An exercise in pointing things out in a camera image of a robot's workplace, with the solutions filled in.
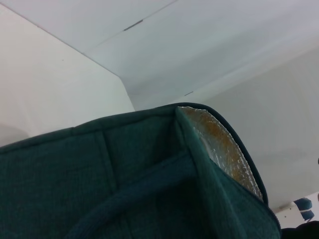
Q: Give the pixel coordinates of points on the blue and white background object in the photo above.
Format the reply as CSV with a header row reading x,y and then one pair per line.
x,y
305,206

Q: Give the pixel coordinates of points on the dark teal insulated lunch bag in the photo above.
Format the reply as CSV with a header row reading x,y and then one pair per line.
x,y
74,174

